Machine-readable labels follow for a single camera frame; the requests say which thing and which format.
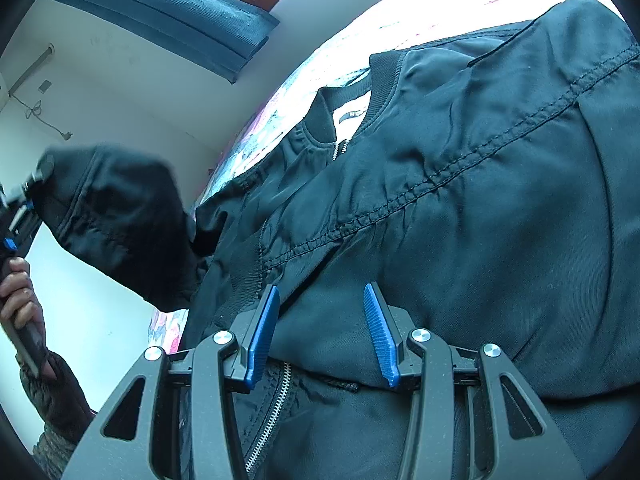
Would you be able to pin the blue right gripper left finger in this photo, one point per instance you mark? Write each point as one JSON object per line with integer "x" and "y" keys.
{"x": 259, "y": 325}

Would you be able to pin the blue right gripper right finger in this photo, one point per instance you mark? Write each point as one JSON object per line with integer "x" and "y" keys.
{"x": 384, "y": 334}

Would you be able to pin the black zip jacket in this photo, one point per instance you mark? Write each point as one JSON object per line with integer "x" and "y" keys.
{"x": 459, "y": 412}

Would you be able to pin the person's left hand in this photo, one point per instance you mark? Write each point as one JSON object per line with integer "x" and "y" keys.
{"x": 20, "y": 304}

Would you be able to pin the blue curtain right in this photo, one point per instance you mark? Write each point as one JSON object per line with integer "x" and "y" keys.
{"x": 221, "y": 36}

